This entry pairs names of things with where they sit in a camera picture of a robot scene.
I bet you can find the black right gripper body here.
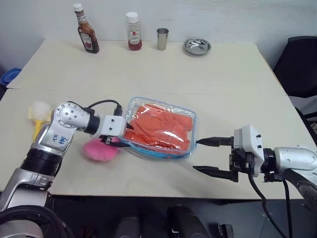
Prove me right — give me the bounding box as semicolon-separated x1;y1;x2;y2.
228;144;254;178

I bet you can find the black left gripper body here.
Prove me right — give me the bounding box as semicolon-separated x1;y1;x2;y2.
99;134;116;146

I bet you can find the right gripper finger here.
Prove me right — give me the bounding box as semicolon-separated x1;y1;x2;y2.
193;165;240;183
196;136;235;147

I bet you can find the clear plastic zip pouch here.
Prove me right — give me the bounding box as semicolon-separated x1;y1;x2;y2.
118;96;198;161

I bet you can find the orange cloth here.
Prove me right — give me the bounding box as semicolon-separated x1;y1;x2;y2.
123;104;194;152

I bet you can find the pink fluffy sponge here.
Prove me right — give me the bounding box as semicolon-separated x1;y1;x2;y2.
82;137;120;164

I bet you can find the small dark block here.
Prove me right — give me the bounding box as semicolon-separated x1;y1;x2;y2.
217;223;235;238

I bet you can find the yellow brush with white head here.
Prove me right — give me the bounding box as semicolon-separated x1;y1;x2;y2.
27;101;54;140

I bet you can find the grey dark rounded shape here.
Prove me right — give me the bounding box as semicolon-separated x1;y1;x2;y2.
115;215;150;238

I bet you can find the red ketchup bottle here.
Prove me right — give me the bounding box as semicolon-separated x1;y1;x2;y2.
125;11;143;52

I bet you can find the steel cup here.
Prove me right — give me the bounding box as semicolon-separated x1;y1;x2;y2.
156;27;170;51

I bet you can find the round steel bowl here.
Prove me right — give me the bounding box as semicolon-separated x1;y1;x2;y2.
183;37;212;57

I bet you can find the brown sauce bottle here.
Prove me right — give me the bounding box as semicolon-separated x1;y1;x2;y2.
72;2;101;55

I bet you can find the black office chair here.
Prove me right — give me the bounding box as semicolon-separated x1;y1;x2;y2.
273;36;317;149

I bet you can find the blue plastic container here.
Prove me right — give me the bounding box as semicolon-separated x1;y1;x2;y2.
0;67;23;86

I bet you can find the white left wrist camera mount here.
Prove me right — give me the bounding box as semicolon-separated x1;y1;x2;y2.
99;115;127;137

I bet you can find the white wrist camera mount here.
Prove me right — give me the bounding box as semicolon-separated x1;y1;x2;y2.
233;124;265;178
99;115;127;137

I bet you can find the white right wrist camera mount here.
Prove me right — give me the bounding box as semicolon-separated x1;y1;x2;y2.
233;124;265;178

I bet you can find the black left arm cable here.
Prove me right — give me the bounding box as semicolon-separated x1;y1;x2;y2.
83;99;123;117

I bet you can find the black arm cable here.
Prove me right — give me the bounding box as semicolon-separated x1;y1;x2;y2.
246;171;293;238
83;99;123;117

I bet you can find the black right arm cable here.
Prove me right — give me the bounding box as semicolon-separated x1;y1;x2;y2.
246;171;293;238

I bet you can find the thick black curved hose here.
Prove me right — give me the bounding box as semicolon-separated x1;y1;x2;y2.
0;206;75;238

